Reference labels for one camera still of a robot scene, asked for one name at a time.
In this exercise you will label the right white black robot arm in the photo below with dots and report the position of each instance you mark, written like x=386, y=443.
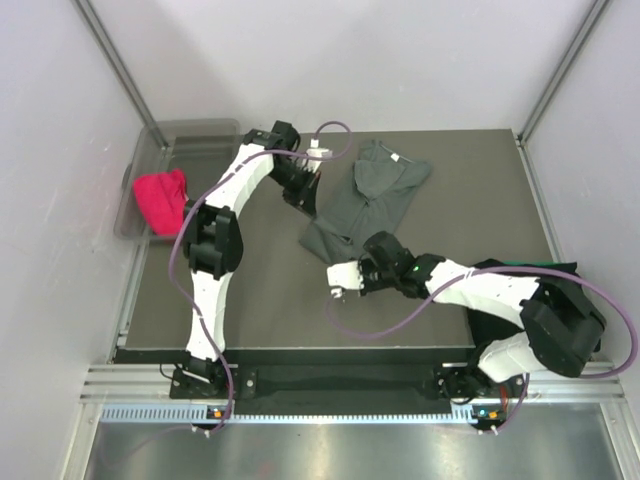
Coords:
x=447, y=282

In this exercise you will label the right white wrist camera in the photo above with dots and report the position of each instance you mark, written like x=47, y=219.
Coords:
x=344, y=277

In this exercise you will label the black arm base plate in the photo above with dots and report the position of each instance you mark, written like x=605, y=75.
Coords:
x=345, y=380

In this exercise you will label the grey t shirt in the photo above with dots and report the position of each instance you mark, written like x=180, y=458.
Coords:
x=373, y=196

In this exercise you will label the aluminium frame rail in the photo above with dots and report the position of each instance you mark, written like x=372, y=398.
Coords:
x=151, y=384

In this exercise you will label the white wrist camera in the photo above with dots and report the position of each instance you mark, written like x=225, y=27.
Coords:
x=344, y=277
x=315, y=155

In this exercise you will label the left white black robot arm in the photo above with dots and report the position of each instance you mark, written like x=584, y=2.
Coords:
x=212, y=242

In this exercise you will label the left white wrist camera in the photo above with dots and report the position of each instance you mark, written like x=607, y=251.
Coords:
x=315, y=155

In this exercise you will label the slotted grey cable duct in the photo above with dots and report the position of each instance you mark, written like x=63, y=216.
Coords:
x=203, y=414

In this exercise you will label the green folded t shirt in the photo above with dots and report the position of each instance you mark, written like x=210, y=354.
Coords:
x=545, y=263

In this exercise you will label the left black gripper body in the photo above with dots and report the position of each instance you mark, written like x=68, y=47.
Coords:
x=295, y=181

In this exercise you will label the red t shirt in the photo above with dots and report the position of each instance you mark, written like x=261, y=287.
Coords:
x=161, y=198

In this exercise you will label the clear plastic bin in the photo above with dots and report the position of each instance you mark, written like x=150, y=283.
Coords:
x=202, y=149

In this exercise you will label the black folded t shirt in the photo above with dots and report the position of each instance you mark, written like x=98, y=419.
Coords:
x=495, y=320

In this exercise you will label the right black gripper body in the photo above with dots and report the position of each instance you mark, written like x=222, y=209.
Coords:
x=374, y=277

